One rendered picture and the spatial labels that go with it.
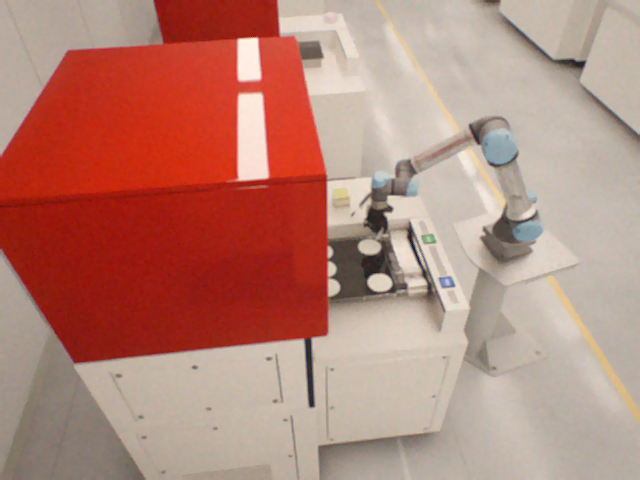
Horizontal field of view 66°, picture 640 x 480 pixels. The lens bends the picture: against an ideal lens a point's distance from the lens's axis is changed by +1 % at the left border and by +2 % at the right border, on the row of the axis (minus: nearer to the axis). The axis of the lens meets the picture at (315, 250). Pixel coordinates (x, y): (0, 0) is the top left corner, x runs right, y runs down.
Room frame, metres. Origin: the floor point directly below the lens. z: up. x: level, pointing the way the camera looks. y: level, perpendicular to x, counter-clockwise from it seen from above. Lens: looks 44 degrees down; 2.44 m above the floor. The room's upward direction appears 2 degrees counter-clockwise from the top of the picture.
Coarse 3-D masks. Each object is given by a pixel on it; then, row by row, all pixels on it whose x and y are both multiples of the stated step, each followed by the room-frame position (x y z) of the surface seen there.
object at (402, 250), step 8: (392, 240) 1.68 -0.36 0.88; (400, 240) 1.68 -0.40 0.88; (408, 240) 1.68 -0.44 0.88; (392, 248) 1.64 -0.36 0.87; (400, 248) 1.63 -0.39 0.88; (408, 248) 1.62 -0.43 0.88; (400, 256) 1.57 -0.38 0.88; (408, 256) 1.57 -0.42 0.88; (400, 264) 1.52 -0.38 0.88; (408, 264) 1.52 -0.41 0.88; (416, 264) 1.52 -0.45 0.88; (408, 280) 1.43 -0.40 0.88; (408, 296) 1.36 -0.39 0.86
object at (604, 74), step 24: (624, 0) 4.74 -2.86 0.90; (600, 24) 4.86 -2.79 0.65; (624, 24) 4.54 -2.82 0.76; (600, 48) 4.73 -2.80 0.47; (624, 48) 4.42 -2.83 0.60; (600, 72) 4.60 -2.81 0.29; (624, 72) 4.29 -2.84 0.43; (600, 96) 4.47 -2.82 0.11; (624, 96) 4.17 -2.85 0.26; (624, 120) 4.04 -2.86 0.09
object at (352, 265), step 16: (352, 240) 1.67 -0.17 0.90; (336, 256) 1.57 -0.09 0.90; (352, 256) 1.56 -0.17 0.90; (368, 256) 1.56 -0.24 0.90; (384, 256) 1.56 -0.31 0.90; (336, 272) 1.47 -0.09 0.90; (352, 272) 1.47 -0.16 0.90; (368, 272) 1.46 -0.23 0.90; (384, 272) 1.46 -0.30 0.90; (352, 288) 1.37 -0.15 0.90; (368, 288) 1.37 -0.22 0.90
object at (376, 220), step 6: (372, 210) 1.64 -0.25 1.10; (378, 210) 1.62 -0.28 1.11; (384, 210) 1.63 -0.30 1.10; (372, 216) 1.62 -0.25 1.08; (378, 216) 1.64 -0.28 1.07; (384, 216) 1.65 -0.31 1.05; (366, 222) 1.66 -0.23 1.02; (372, 222) 1.61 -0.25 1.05; (378, 222) 1.61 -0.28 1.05; (384, 222) 1.64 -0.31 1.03; (372, 228) 1.62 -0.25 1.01; (378, 228) 1.61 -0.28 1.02
